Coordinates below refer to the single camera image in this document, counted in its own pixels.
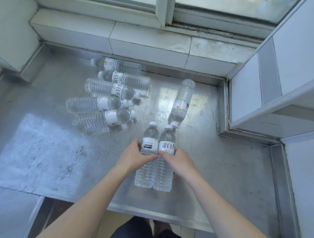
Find person's right forearm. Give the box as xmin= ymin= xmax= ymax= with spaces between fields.
xmin=176 ymin=169 xmax=268 ymax=238

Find person's black shorts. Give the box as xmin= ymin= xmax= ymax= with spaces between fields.
xmin=110 ymin=215 xmax=183 ymax=238

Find pink cabinet with steel top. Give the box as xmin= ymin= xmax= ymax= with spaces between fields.
xmin=0 ymin=42 xmax=302 ymax=238

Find clear plastic water bottle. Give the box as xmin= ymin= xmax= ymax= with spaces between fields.
xmin=98 ymin=70 xmax=151 ymax=98
xmin=152 ymin=124 xmax=178 ymax=193
xmin=72 ymin=109 xmax=137 ymax=136
xmin=134 ymin=121 xmax=160 ymax=189
xmin=167 ymin=78 xmax=196 ymax=129
xmin=90 ymin=57 xmax=143 ymax=76
xmin=84 ymin=78 xmax=141 ymax=100
xmin=65 ymin=96 xmax=135 ymax=114

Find person's left hand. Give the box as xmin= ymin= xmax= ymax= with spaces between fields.
xmin=115 ymin=138 xmax=159 ymax=176

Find person's left forearm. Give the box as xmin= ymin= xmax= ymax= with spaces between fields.
xmin=35 ymin=163 xmax=134 ymax=238

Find person's right hand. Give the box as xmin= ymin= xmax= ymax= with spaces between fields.
xmin=157 ymin=148 xmax=197 ymax=182

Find white framed sliding window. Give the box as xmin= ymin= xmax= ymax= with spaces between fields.
xmin=35 ymin=0 xmax=305 ymax=41

